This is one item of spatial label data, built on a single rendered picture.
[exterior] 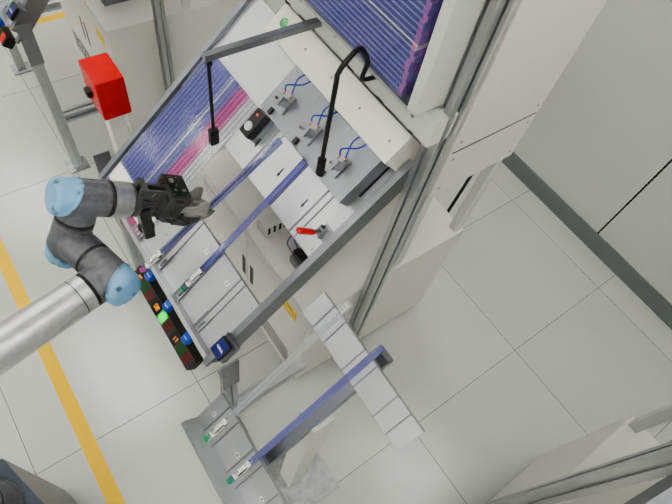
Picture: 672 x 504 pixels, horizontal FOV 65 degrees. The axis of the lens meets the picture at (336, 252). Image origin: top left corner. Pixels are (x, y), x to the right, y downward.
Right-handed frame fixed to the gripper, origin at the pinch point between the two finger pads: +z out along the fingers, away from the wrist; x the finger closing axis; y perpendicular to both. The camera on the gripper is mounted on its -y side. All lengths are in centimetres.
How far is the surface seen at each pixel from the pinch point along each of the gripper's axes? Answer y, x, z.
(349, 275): -12, -14, 53
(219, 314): -20.8, -17.4, 7.8
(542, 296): -9, -36, 175
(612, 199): 37, -15, 195
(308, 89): 32.1, 10.9, 15.5
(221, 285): -16.5, -11.3, 8.6
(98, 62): -25, 85, 6
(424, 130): 49, -20, 14
